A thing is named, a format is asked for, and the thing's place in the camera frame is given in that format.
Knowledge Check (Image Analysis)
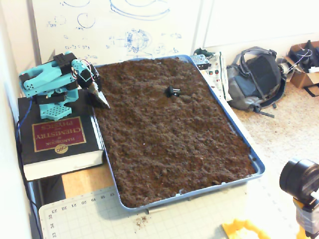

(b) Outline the white gridded cutting mat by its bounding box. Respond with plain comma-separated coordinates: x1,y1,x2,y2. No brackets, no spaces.
38,185,300,239

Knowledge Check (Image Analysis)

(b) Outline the brown soil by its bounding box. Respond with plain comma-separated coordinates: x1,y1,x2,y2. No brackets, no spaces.
93,57,257,209

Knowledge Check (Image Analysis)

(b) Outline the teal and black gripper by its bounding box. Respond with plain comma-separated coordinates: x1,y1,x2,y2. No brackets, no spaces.
78,63,111,110

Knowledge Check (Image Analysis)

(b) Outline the grey backpack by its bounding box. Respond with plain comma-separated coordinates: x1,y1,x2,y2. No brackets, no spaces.
226,46,287,118

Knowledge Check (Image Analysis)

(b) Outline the blue cable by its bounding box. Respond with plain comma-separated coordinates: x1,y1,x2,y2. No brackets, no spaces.
15,97,43,239

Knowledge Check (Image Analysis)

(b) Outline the blue plastic tray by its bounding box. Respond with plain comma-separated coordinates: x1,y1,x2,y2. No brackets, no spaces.
79,54,266,213

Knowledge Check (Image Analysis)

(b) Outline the cardboard box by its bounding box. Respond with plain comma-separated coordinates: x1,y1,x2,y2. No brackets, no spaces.
283,41,319,97

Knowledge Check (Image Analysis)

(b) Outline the yellow plastic part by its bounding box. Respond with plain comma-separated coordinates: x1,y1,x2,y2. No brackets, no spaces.
221,218,271,239

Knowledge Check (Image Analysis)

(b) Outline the black camera on stand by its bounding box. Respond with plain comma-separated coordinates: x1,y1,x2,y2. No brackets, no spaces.
279,158,319,239

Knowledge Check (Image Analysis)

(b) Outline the black chemistry handbook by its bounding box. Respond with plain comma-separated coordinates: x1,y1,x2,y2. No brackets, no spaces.
17,89,105,181

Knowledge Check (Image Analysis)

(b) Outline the small black plug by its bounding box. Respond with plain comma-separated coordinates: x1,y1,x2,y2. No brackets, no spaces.
165,86,181,98

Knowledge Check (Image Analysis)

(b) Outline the whiteboard with blue drawings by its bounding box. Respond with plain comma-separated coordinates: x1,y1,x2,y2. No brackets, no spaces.
31,0,204,67

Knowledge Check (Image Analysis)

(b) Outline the white printed soil bag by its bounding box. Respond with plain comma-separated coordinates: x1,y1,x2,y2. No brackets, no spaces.
193,48,234,102

